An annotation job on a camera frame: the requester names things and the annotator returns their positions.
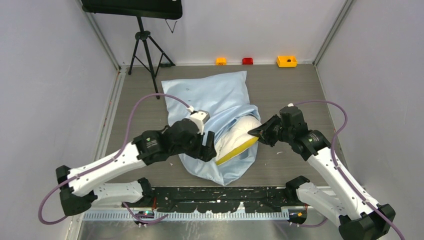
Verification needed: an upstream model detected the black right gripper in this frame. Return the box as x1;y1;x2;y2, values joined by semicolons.
248;113;293;147

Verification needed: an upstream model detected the small red block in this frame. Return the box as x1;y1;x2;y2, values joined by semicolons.
242;57;254;65

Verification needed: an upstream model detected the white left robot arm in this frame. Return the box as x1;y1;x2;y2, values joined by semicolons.
55;118;217;217

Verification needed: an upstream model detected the black tripod stand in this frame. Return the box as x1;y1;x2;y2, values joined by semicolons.
127;16;176;99

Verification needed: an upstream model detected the black panel on tripod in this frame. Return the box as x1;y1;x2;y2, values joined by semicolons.
82;0;183;20

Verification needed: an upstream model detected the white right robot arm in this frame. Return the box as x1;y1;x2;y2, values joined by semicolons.
248;105;396;240

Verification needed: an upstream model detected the light blue pillowcase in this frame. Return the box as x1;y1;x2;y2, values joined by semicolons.
161;71;261;186

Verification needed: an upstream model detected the yellow open box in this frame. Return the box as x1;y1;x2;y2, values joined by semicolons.
276;56;298;68

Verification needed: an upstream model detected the small orange block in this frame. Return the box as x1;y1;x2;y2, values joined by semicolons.
215;57;227;66

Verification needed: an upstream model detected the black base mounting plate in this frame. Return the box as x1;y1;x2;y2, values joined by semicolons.
127;186;310;214

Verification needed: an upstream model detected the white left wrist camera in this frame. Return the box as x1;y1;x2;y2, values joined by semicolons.
187;105;210;135

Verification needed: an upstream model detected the white pillow with yellow trim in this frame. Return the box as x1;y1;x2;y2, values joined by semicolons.
215;115;261;166

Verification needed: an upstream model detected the aluminium rail at front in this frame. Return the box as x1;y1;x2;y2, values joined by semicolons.
70;185;369;222

